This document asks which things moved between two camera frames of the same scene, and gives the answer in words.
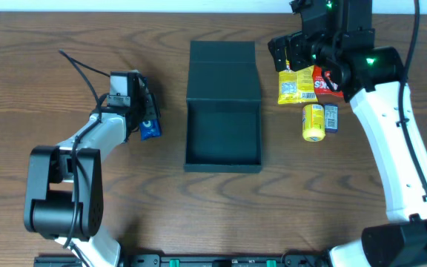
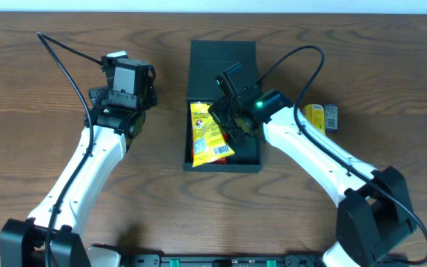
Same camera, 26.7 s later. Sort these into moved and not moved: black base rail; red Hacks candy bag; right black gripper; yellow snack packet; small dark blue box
Moved: yellow snack packet; right black gripper; red Hacks candy bag
Not moved: black base rail; small dark blue box
